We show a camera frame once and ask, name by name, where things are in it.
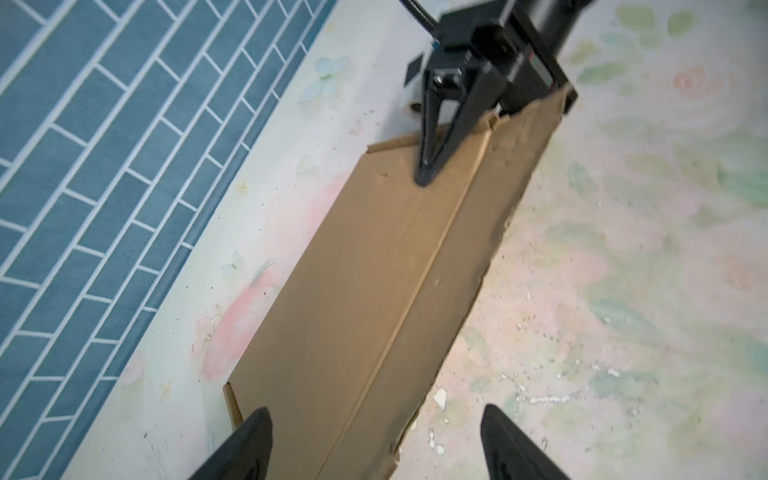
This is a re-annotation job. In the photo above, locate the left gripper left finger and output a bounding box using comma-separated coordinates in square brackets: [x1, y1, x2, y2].
[190, 407, 273, 480]

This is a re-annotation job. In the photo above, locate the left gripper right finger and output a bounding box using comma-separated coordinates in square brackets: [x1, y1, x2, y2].
[480, 404, 569, 480]

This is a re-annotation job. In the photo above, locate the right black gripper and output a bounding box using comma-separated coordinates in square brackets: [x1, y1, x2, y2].
[414, 1, 590, 186]

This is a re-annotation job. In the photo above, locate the brown cardboard box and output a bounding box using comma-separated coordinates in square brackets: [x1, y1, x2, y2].
[225, 87, 570, 479]

